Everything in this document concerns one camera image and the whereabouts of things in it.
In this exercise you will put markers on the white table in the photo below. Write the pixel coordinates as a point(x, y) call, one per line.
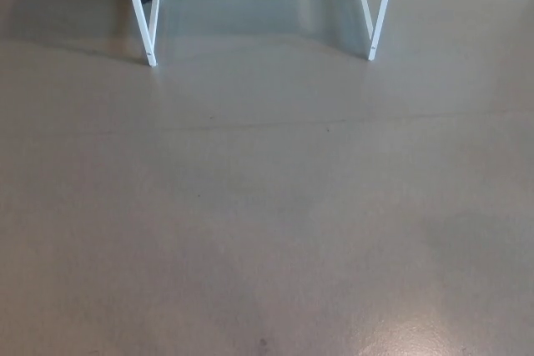
point(151, 39)

